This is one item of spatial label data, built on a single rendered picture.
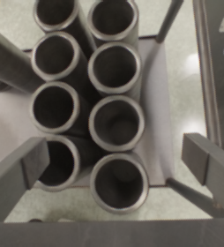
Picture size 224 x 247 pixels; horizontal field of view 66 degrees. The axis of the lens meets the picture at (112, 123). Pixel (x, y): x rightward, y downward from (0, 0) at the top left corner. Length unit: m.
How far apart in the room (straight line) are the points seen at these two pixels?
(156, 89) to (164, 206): 0.56
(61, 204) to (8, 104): 0.55
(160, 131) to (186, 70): 0.46
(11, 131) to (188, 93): 0.84
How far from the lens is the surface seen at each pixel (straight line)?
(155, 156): 0.65
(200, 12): 0.47
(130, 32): 0.46
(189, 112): 0.96
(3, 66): 0.62
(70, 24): 0.50
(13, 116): 0.82
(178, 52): 1.05
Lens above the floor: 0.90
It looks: 80 degrees down
